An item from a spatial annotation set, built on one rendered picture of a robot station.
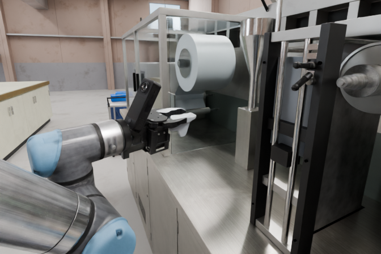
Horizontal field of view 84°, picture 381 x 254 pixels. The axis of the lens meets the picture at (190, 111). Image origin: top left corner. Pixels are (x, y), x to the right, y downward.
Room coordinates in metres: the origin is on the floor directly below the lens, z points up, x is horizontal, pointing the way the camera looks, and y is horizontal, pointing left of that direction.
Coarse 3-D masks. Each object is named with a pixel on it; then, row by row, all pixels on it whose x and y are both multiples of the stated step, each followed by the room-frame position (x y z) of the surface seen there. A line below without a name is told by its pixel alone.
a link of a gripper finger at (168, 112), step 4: (168, 108) 0.56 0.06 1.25; (172, 108) 0.56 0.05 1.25; (176, 108) 0.57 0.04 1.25; (180, 108) 0.57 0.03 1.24; (160, 112) 0.53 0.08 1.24; (164, 112) 0.53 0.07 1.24; (168, 112) 0.53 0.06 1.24; (172, 112) 0.55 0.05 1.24; (176, 112) 0.56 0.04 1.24; (180, 112) 0.57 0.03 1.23; (184, 112) 0.58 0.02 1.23; (168, 116) 0.54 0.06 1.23
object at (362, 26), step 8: (368, 16) 0.44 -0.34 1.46; (376, 16) 0.42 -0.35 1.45; (352, 24) 0.46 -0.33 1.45; (360, 24) 0.45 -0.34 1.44; (368, 24) 0.43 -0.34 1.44; (376, 24) 0.42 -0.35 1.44; (352, 32) 0.46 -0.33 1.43; (360, 32) 0.45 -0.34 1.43; (368, 32) 0.43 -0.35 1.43; (376, 32) 0.42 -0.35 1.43
